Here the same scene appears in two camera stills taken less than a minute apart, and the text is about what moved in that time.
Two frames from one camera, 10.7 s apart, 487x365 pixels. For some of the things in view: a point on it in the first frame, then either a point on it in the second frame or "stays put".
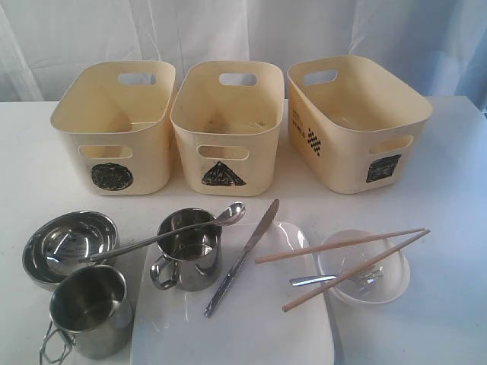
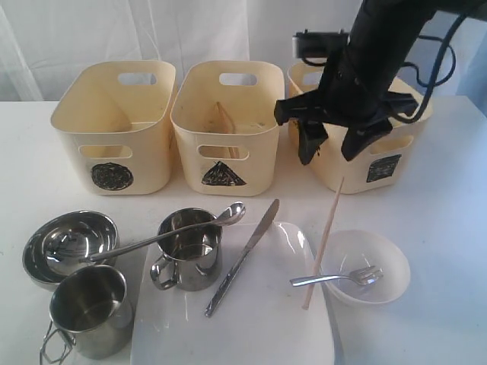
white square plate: (248, 325) stays put
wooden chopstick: (352, 270) -> (326, 239)
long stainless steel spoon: (230, 214) stays put
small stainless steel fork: (369, 277) stays put
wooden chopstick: (287, 253) -> (233, 150)
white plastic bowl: (342, 261) stays put
